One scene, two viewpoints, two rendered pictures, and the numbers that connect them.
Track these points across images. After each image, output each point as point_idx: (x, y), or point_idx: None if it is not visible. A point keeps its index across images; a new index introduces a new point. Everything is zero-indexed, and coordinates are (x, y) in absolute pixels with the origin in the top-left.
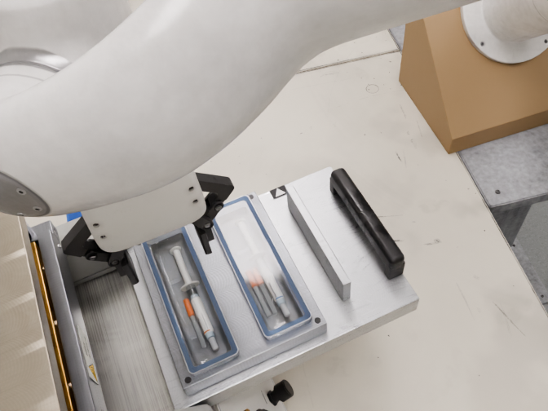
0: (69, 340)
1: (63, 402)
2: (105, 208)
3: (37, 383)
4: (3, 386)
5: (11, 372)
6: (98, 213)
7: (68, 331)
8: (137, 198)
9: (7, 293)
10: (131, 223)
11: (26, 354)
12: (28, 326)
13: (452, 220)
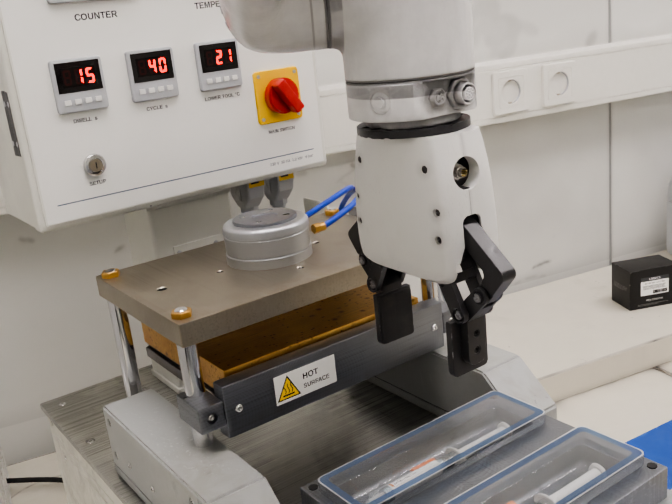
0: (308, 349)
1: (214, 327)
2: (364, 173)
3: (226, 302)
4: (221, 291)
5: (237, 289)
6: (360, 177)
7: (318, 345)
8: (385, 178)
9: (321, 266)
10: (379, 216)
11: (256, 290)
12: (287, 283)
13: None
